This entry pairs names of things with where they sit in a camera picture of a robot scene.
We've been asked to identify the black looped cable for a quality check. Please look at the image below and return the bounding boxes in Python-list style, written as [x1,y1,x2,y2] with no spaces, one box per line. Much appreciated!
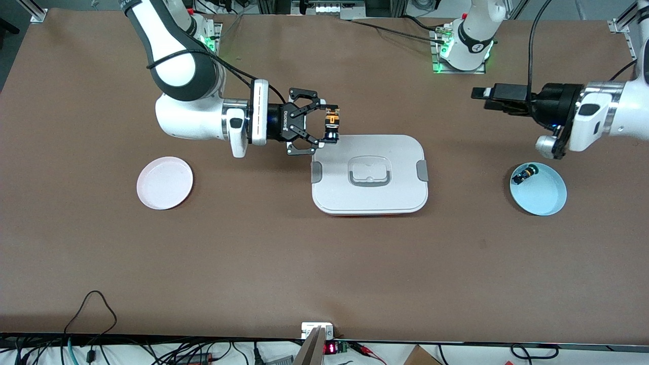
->
[63,290,119,350]

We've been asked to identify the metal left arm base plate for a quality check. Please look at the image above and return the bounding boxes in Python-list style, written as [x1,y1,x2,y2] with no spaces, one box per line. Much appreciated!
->
[430,25,487,75]

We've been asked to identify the red clip leads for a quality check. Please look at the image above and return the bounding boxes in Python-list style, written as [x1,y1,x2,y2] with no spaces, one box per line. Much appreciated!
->
[349,342,387,364]

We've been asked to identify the pink round plate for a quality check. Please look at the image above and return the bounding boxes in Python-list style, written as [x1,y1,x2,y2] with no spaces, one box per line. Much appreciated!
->
[136,156,194,210]

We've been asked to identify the orange push-button switch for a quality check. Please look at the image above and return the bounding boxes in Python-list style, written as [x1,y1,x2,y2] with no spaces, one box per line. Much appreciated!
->
[324,106,342,144]

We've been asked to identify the grey flat bar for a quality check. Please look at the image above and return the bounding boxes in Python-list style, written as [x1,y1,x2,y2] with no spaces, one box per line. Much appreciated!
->
[293,326,328,365]

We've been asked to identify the brown cardboard piece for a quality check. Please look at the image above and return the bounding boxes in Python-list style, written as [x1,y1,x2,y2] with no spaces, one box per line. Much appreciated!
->
[403,345,443,365]

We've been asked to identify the white metal bracket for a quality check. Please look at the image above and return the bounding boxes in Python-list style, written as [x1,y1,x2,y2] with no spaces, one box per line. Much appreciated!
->
[301,322,335,340]

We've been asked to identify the blue black small part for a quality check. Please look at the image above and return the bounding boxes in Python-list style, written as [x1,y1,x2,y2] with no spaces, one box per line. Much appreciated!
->
[512,163,539,186]

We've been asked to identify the light blue round plate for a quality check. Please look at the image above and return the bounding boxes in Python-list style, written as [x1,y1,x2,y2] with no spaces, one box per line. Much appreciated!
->
[509,162,567,216]

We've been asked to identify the aluminium frame profile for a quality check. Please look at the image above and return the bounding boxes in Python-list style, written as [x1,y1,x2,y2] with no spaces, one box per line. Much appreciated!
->
[17,0,48,24]

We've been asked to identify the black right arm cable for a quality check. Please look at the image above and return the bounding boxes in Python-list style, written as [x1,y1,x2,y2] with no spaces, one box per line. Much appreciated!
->
[146,48,286,105]

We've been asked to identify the black coiled thin cable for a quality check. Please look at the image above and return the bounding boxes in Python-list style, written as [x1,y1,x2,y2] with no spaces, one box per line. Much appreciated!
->
[509,343,559,360]

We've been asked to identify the aluminium frame rail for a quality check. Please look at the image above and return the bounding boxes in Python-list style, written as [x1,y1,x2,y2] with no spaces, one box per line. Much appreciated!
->
[608,2,639,59]

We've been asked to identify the black cable across table edge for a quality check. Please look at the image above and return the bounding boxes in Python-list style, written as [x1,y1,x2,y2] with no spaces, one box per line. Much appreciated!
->
[349,18,448,45]

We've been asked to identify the white lunch box grey latches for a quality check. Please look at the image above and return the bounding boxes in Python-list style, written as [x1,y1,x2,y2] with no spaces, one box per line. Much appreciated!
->
[310,134,429,217]

